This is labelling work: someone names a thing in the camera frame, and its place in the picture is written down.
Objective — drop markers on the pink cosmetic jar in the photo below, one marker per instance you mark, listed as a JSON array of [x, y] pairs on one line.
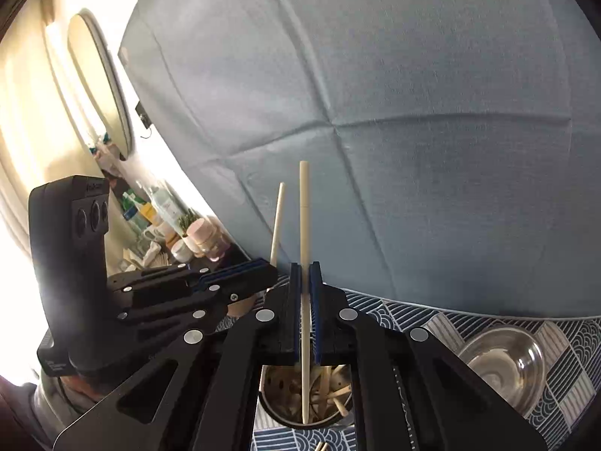
[[206, 237]]

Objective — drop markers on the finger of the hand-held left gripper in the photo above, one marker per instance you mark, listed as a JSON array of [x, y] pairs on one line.
[[188, 307], [234, 270]]

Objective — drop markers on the white small mug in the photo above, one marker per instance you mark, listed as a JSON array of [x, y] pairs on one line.
[[157, 235]]

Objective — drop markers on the small black wall clip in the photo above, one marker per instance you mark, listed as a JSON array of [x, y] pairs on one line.
[[143, 115]]

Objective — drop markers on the oval wall mirror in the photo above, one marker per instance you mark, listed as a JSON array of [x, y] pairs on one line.
[[101, 89]]

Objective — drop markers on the clear glass bottle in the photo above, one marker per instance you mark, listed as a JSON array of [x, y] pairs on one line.
[[164, 204]]

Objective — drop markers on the pale wooden chopstick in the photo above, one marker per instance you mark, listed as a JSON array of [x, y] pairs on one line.
[[278, 216], [304, 225]]

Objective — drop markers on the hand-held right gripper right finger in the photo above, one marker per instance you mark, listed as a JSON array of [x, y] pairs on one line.
[[317, 324]]

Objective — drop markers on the blue-grey backdrop cloth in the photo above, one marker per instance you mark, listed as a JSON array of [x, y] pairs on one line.
[[375, 127]]

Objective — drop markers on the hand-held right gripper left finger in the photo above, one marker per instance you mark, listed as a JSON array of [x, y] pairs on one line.
[[295, 319]]

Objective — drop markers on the bunch of pale chopsticks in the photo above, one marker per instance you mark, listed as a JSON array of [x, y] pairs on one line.
[[328, 392]]

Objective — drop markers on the blue patterned tablecloth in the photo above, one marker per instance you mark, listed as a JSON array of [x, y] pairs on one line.
[[469, 324]]

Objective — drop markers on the black cylindrical chopstick holder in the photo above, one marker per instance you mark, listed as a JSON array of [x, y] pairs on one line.
[[277, 399]]

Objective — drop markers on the cream curtain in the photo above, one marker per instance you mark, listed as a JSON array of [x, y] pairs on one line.
[[28, 117]]

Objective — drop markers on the person's left hand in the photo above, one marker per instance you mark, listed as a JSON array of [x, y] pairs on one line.
[[87, 387]]

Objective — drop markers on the green bottle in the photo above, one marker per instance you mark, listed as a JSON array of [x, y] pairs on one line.
[[134, 209]]

